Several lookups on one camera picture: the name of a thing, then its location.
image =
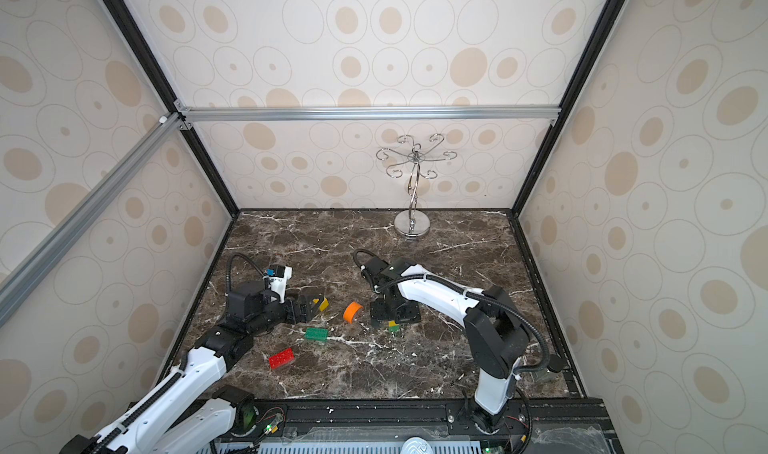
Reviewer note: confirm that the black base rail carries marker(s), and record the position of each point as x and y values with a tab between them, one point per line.
381	426

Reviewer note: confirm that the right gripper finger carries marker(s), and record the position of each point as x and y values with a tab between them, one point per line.
379	313
410	313

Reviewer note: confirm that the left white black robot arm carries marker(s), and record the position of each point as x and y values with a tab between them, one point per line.
142	427

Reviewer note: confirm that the green long lego front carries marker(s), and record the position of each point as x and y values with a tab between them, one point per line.
316	335

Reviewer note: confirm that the red long lego left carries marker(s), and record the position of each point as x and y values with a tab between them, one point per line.
281	359

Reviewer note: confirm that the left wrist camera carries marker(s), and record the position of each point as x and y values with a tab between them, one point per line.
279	277

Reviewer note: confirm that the orange round lego piece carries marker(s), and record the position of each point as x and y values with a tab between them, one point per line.
351	312

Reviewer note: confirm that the horizontal aluminium rail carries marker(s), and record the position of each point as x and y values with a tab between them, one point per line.
388	113

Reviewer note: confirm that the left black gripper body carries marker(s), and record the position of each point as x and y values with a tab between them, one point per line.
273	314

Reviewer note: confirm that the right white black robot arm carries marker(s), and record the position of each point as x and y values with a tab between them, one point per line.
503	343

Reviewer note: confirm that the chrome hook stand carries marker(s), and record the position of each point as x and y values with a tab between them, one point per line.
412	223

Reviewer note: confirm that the left slanted aluminium rail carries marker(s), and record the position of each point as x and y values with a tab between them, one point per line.
38	264

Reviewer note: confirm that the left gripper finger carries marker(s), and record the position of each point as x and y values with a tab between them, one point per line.
313	297
298	312

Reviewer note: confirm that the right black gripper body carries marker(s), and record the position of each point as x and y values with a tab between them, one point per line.
393	306

